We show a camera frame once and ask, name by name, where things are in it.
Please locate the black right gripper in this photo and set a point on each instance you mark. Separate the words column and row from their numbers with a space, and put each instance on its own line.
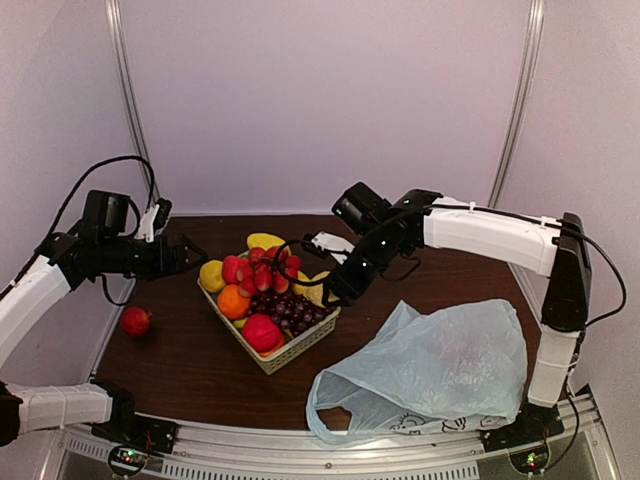
column 350, row 287

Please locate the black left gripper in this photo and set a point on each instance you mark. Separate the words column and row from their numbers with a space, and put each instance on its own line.
column 161, row 266

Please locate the red lychee bunch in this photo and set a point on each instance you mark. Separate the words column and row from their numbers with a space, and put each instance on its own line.
column 267, row 276

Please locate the dark red fruit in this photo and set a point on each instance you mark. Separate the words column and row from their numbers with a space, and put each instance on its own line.
column 135, row 322

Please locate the beige perforated plastic basket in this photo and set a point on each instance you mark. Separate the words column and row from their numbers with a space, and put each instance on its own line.
column 289, row 348

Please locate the light blue plastic bag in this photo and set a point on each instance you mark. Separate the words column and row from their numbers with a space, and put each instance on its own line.
column 462, row 368

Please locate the pale yellow wrinkled fruit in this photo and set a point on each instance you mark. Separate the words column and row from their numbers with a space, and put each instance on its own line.
column 314, row 293

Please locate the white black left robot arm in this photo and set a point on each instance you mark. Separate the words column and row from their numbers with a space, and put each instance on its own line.
column 112, row 237

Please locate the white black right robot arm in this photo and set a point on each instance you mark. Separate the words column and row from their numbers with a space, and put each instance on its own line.
column 552, row 248

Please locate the orange fruit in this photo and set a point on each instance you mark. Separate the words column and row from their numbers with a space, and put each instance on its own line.
column 232, row 304

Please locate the long yellow fruit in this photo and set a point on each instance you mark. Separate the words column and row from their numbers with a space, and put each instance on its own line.
column 263, row 240

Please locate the pink red round fruit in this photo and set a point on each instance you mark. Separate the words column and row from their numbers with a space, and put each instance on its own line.
column 261, row 333

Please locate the large yellow lemon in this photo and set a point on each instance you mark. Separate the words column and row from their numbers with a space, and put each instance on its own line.
column 210, row 276

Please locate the dark purple grape bunch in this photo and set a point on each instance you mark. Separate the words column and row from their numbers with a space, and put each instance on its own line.
column 293, row 314

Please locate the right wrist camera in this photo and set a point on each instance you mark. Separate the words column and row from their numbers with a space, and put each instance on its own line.
column 326, row 245

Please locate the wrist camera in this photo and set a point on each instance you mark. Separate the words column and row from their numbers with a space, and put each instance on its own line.
column 153, row 221
column 326, row 245

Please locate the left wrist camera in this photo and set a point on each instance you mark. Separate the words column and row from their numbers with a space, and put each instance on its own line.
column 153, row 221

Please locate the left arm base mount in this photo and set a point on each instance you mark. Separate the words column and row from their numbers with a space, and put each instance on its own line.
column 137, row 438

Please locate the front aluminium rail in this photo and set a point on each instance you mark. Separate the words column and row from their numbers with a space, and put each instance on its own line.
column 201, row 451

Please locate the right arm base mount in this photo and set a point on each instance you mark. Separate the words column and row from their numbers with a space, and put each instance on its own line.
column 526, row 440

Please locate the left aluminium frame post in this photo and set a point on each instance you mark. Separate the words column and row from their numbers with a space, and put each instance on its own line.
column 115, row 25

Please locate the aluminium frame post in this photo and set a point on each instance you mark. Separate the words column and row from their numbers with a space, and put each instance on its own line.
column 527, row 70
column 115, row 25

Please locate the right aluminium frame post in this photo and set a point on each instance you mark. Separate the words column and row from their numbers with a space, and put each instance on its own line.
column 527, row 70

